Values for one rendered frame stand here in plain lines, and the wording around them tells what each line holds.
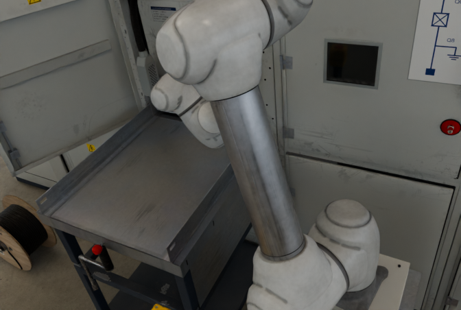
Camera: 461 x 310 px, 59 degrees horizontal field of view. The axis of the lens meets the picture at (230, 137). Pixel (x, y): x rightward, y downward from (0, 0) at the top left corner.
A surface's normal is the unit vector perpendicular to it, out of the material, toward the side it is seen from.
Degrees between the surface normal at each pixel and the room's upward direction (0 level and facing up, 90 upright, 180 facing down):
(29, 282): 0
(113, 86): 90
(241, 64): 78
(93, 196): 0
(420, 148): 90
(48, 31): 90
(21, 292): 0
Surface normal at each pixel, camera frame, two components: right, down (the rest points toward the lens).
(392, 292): -0.13, -0.83
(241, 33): 0.62, 0.15
